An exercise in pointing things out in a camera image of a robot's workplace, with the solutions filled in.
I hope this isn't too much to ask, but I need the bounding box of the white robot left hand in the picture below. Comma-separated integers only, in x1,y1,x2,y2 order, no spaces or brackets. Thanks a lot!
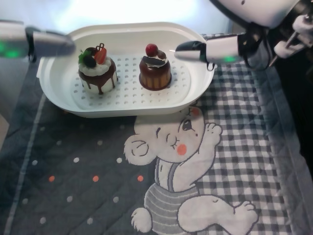
174,0,301,70

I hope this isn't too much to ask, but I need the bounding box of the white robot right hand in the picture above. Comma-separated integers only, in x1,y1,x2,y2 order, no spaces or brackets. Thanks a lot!
0,20,76,60

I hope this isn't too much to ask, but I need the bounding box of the chocolate drip cake with strawberry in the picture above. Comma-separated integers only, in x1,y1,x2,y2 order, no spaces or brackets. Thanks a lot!
78,43,118,96

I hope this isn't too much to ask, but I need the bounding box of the chocolate cake with red cherry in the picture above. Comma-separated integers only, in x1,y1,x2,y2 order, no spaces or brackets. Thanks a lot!
138,43,172,91

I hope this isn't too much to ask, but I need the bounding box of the white perforated plastic tray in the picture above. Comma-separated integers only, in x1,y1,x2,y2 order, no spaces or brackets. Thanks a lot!
36,22,216,119

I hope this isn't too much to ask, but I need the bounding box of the grey quilt with bear print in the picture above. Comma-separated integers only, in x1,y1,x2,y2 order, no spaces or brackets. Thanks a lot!
0,32,313,235

